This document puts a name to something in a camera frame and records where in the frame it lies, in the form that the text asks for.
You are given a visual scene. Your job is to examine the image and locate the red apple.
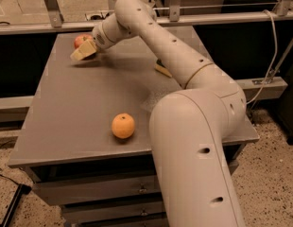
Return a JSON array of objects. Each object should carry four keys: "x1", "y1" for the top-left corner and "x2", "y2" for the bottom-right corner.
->
[{"x1": 74, "y1": 34, "x2": 93, "y2": 48}]

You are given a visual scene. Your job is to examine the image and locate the grey drawer cabinet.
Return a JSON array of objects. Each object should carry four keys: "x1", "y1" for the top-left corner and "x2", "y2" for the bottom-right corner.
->
[{"x1": 8, "y1": 26, "x2": 260, "y2": 227}]

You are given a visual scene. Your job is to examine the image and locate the bottom grey drawer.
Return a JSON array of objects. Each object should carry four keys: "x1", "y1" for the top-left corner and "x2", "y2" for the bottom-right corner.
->
[{"x1": 79, "y1": 213, "x2": 169, "y2": 227}]

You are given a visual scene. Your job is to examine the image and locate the metal frame rail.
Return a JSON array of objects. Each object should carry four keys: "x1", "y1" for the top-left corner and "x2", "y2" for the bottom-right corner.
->
[{"x1": 0, "y1": 0, "x2": 293, "y2": 34}]

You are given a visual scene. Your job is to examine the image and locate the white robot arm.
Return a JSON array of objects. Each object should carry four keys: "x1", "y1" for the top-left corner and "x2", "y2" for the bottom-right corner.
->
[{"x1": 71, "y1": 0, "x2": 246, "y2": 227}]

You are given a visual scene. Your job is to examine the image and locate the green and yellow sponge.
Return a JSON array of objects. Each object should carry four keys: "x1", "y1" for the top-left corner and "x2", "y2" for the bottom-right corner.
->
[{"x1": 155, "y1": 60, "x2": 172, "y2": 78}]

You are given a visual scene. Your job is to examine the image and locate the grey drawer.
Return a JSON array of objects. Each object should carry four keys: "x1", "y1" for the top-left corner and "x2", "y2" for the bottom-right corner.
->
[
  {"x1": 32, "y1": 160, "x2": 240, "y2": 206},
  {"x1": 62, "y1": 200, "x2": 165, "y2": 223},
  {"x1": 79, "y1": 213, "x2": 169, "y2": 227}
]

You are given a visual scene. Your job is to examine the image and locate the black floor bar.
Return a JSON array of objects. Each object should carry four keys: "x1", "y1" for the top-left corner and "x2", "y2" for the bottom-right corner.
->
[{"x1": 0, "y1": 184, "x2": 31, "y2": 227}]

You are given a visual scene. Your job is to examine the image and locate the top grey drawer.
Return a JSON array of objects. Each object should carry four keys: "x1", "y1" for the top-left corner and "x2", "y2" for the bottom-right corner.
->
[{"x1": 32, "y1": 160, "x2": 240, "y2": 206}]

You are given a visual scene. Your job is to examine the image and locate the black floor cable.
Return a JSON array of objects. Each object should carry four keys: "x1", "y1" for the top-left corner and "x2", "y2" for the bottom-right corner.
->
[{"x1": 0, "y1": 139, "x2": 22, "y2": 186}]

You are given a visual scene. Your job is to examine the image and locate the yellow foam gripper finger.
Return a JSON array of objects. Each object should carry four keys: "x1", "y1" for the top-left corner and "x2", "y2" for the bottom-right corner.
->
[{"x1": 70, "y1": 40, "x2": 97, "y2": 61}]

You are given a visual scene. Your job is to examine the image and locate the orange fruit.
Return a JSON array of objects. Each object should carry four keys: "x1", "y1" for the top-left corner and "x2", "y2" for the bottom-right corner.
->
[{"x1": 112, "y1": 113, "x2": 135, "y2": 139}]

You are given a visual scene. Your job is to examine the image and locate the middle grey drawer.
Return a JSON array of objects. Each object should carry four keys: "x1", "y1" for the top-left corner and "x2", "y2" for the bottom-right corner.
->
[{"x1": 62, "y1": 200, "x2": 165, "y2": 223}]

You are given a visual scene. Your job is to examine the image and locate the white cable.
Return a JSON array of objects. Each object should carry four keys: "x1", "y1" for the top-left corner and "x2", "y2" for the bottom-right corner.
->
[{"x1": 246, "y1": 9, "x2": 279, "y2": 106}]

